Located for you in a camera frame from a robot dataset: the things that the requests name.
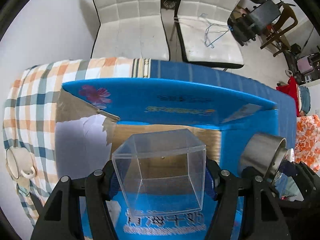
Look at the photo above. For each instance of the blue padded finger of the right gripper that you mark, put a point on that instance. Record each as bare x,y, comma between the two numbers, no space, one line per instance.
288,168

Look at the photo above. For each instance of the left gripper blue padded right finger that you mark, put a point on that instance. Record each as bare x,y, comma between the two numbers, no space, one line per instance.
212,178

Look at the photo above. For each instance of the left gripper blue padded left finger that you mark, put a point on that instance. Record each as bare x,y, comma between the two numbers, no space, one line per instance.
111,183

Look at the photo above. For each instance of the steel perforated strainer cup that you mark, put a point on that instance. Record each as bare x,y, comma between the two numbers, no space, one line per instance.
265,153

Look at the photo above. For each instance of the clear acrylic cube box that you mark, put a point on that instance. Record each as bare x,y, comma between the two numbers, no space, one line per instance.
161,173

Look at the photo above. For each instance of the orange floral blanket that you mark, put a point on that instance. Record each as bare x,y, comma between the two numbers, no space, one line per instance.
307,148

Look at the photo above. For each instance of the blue cardboard milk box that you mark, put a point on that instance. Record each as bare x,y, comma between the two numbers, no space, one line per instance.
94,117

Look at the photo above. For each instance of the black smartphone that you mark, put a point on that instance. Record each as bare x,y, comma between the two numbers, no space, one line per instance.
37,203

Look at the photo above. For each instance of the red cloth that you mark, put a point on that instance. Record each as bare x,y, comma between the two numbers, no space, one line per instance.
291,89

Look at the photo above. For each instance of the folded green banknote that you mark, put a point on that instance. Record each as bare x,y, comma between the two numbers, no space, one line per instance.
23,191

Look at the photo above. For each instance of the white enamel mug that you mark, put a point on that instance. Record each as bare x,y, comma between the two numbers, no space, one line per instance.
20,163

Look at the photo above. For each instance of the pink suitcase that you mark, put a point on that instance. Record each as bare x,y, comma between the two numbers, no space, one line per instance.
305,64

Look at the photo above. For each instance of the black weight bench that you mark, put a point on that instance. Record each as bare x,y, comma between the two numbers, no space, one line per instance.
246,25

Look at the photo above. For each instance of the right white quilted chair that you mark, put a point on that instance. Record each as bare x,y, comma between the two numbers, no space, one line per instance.
226,53

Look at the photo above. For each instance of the white quilted chair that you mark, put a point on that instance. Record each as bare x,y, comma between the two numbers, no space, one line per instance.
130,28
226,53

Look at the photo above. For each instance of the left white quilted chair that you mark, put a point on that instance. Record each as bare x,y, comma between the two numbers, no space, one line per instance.
130,28

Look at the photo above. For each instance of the white wire hanger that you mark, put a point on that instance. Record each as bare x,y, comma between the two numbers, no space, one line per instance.
212,31

